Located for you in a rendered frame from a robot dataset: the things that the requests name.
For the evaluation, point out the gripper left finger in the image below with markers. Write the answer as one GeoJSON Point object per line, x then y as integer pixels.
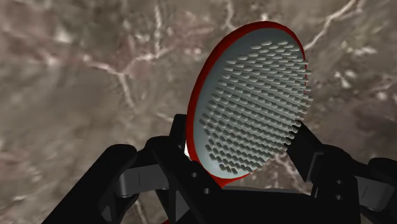
{"type": "Point", "coordinates": [161, 183]}

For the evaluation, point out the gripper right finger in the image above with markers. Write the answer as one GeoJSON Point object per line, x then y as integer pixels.
{"type": "Point", "coordinates": [328, 173]}

